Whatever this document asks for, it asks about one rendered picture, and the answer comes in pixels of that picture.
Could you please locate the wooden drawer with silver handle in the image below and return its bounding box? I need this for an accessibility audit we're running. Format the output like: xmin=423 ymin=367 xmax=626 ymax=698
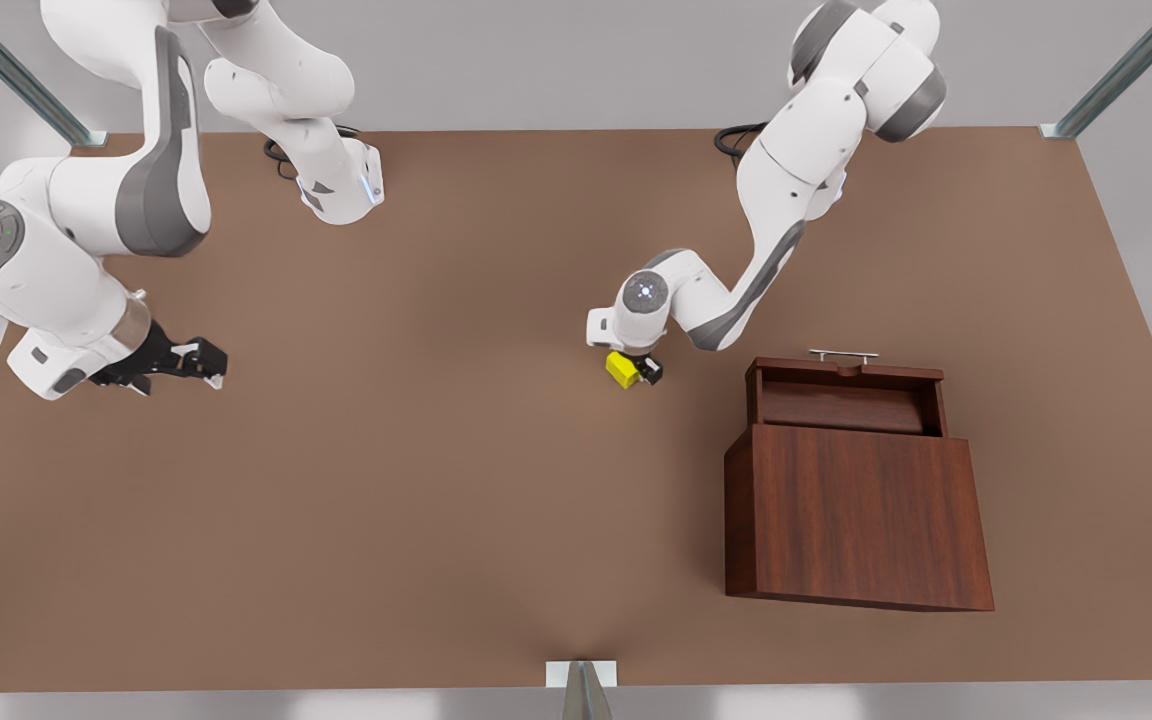
xmin=745 ymin=348 xmax=948 ymax=439

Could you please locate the black cable loop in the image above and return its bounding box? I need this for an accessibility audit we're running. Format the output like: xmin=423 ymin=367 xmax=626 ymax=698
xmin=713 ymin=121 xmax=771 ymax=169
xmin=263 ymin=124 xmax=363 ymax=183

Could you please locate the silver frame post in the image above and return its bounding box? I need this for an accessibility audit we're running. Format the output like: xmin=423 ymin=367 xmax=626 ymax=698
xmin=1038 ymin=0 xmax=1152 ymax=140
xmin=0 ymin=0 xmax=109 ymax=150
xmin=545 ymin=659 xmax=620 ymax=720

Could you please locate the dark wooden cabinet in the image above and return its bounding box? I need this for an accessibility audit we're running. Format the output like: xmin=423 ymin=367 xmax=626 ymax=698
xmin=724 ymin=423 xmax=996 ymax=613

